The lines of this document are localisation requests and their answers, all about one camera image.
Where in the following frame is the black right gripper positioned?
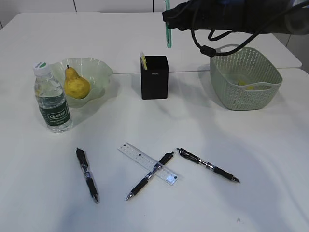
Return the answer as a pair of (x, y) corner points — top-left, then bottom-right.
(162, 0), (289, 33)

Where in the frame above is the yellow white waste paper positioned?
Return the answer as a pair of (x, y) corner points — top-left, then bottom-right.
(237, 79), (256, 91)

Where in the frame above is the mint green pen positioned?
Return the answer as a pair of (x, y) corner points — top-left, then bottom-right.
(164, 0), (172, 49)

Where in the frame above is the yellow-green utility knife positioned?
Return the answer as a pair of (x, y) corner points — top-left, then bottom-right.
(140, 52), (148, 70)

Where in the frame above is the black pen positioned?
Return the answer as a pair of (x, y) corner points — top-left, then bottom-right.
(76, 148), (99, 204)
(126, 151), (174, 201)
(176, 148), (240, 183)

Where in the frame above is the clear plastic ruler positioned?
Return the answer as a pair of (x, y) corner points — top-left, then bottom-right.
(118, 143), (178, 185)

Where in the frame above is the yellow pear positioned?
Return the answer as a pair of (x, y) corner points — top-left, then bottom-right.
(63, 65), (91, 99)

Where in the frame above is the clear plastic water bottle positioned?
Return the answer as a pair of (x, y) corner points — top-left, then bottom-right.
(33, 61), (73, 133)

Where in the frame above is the blue grey right robot arm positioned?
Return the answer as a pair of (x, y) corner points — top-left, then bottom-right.
(162, 0), (309, 35)

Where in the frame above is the green woven plastic basket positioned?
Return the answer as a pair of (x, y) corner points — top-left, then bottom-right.
(210, 47), (283, 111)

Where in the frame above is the black square pen holder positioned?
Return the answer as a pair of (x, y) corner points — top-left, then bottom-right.
(140, 56), (169, 100)

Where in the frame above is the black pen under ruler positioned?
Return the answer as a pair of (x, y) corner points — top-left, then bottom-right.
(126, 151), (174, 201)

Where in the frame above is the pale green glass plate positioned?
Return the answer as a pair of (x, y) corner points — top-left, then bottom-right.
(51, 58), (113, 108)

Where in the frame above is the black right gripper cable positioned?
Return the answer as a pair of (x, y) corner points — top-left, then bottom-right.
(190, 0), (309, 58)

